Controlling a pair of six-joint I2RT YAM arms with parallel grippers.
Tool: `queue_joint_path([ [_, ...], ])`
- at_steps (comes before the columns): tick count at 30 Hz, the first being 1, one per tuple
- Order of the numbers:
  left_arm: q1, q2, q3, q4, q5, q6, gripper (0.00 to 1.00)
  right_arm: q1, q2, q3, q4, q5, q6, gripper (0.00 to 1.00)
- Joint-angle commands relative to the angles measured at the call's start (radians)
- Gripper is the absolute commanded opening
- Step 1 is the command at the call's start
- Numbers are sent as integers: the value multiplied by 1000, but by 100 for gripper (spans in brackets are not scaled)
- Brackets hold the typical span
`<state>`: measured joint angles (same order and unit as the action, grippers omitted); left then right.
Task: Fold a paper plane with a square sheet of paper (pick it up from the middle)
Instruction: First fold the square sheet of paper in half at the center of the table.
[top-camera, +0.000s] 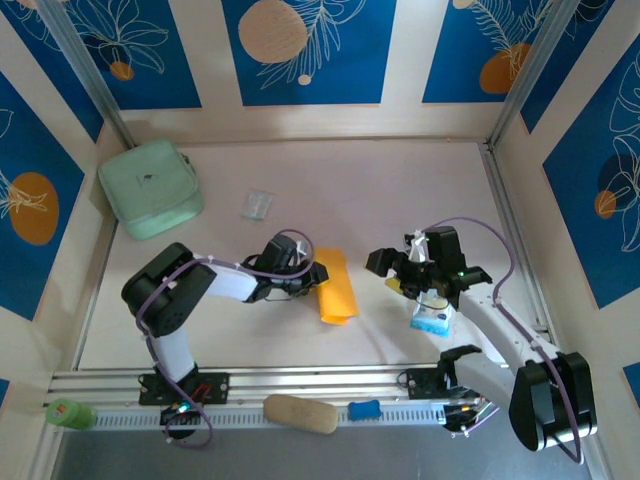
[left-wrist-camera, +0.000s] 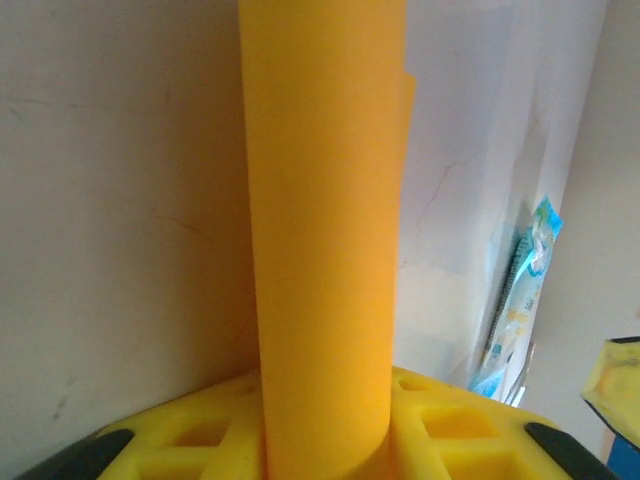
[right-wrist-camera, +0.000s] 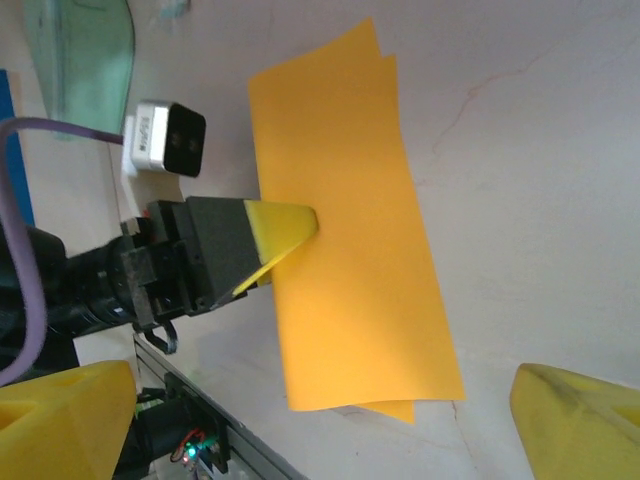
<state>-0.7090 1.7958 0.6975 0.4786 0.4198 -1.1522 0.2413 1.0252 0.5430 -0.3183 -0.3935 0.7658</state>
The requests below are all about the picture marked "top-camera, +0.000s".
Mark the orange paper sheet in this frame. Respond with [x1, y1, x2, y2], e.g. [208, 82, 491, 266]
[313, 246, 361, 329]

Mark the blue white tissue packet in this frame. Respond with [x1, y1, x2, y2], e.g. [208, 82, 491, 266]
[409, 292, 454, 340]

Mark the small clear plastic packet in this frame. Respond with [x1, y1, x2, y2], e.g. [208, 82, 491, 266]
[240, 188, 276, 221]

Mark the beige oblong case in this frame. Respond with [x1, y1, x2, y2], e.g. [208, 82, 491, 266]
[263, 393, 340, 436]

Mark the blue bone-shaped eraser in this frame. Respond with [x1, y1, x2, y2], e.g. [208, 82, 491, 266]
[347, 399, 384, 422]

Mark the mint green zip case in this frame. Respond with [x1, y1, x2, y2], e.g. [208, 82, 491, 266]
[97, 138, 206, 242]

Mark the green bottle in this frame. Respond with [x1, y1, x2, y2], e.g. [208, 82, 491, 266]
[44, 397, 99, 431]

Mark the purple cable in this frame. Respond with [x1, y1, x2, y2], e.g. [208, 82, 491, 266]
[134, 228, 317, 451]
[422, 216, 586, 466]

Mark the aluminium rail frame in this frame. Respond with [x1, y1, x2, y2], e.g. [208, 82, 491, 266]
[47, 363, 521, 404]

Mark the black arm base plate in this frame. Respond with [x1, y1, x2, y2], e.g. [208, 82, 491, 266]
[138, 372, 231, 406]
[405, 367, 496, 401]

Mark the aluminium side rail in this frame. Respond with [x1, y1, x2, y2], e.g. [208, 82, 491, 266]
[478, 142, 557, 351]

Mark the black controller board with wires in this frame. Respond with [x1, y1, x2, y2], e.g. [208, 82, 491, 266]
[442, 402, 501, 440]
[158, 402, 202, 441]

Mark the slotted grey cable duct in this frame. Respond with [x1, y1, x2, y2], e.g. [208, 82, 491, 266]
[92, 402, 449, 432]

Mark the blue floral wall poster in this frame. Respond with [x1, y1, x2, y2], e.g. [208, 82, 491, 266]
[0, 0, 105, 145]
[521, 0, 640, 135]
[64, 0, 203, 111]
[0, 72, 86, 322]
[542, 43, 640, 310]
[222, 0, 397, 107]
[422, 0, 557, 105]

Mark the aluminium corner post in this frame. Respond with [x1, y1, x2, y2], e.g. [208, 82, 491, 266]
[35, 0, 137, 150]
[485, 0, 584, 151]

